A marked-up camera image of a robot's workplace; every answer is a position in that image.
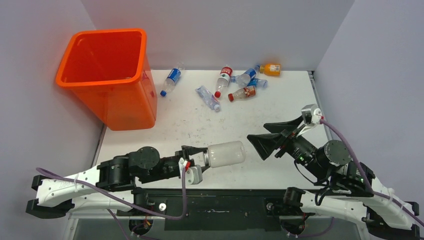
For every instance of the clear wide plastic jar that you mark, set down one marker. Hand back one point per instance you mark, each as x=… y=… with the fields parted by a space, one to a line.
x=225 y=154

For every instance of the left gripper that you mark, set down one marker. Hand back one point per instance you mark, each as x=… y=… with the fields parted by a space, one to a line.
x=185 y=152

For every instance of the orange juice bottle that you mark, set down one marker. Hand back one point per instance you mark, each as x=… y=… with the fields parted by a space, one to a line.
x=271 y=69

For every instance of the crushed clear water bottle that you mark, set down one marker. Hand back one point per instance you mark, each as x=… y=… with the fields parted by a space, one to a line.
x=208 y=98

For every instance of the red white label bottle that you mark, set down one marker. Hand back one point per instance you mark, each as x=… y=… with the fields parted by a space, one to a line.
x=223 y=81

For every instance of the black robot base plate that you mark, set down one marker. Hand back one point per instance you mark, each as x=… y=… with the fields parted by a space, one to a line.
x=235 y=210

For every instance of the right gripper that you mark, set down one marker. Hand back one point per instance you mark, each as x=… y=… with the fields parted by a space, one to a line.
x=263 y=143

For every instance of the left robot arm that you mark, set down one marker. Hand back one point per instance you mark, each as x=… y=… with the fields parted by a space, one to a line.
x=111 y=185

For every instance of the light blue crushed bottle back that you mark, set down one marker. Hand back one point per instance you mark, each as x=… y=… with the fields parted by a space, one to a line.
x=258 y=83

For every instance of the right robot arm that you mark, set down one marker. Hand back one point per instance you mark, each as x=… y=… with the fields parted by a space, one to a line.
x=347 y=188

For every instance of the orange plastic bin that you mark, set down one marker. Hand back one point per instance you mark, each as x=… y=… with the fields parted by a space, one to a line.
x=108 y=70

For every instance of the blue label bottle at back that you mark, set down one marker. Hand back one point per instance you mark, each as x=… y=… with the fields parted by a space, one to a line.
x=244 y=79

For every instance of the brown label red cap bottle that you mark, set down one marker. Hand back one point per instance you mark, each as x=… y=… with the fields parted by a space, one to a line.
x=242 y=94

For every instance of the blue label bottle near bin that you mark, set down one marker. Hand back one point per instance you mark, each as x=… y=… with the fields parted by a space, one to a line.
x=173 y=77

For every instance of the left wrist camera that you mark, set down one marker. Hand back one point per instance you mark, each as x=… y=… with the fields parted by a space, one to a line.
x=193 y=174

